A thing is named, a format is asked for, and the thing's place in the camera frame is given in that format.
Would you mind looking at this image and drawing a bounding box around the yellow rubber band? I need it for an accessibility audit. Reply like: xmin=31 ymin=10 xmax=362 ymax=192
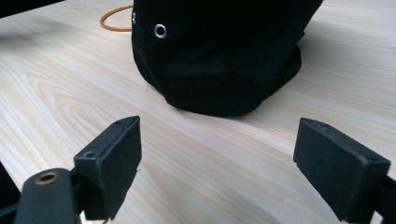
xmin=99 ymin=4 xmax=134 ymax=33

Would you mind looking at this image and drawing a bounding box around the black fabric bag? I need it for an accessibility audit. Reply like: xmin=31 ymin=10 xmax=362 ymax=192
xmin=131 ymin=0 xmax=325 ymax=118

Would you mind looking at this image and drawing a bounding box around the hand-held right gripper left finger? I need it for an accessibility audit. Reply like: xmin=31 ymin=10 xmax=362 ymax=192
xmin=73 ymin=115 xmax=143 ymax=221

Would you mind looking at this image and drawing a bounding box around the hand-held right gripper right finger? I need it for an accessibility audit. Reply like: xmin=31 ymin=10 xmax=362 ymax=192
xmin=292 ymin=117 xmax=391 ymax=224

